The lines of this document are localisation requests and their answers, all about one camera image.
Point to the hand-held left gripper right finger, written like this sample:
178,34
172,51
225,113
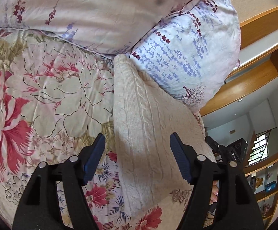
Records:
180,158

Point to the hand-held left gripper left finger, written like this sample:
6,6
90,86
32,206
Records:
94,160

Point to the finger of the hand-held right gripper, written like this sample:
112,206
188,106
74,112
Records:
211,143

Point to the person's right hand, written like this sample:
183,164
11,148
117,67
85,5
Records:
214,191

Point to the barred window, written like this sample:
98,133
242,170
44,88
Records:
259,148

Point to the blue box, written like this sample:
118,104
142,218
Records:
270,186

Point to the wooden headboard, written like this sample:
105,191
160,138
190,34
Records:
244,86

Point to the floral bed blanket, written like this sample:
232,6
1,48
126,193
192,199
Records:
45,95

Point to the blue floral pillow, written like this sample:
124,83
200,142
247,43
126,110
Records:
189,52

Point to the pink floral pillow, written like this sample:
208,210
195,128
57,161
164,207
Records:
93,12

